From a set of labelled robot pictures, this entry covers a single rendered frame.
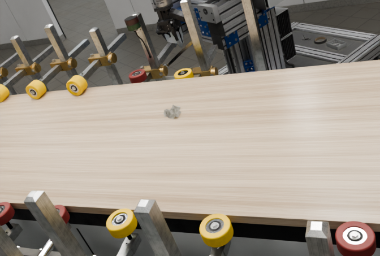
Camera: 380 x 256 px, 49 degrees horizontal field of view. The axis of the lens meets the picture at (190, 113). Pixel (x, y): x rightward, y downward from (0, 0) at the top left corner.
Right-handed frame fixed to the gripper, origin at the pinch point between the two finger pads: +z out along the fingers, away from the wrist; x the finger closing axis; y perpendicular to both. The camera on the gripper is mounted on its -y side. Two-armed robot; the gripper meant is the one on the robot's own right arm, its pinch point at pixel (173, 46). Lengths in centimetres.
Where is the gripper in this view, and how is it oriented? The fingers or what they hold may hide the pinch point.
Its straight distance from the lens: 229.5
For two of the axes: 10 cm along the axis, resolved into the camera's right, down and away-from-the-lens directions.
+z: 2.9, 8.1, 5.2
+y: 3.2, -5.9, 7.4
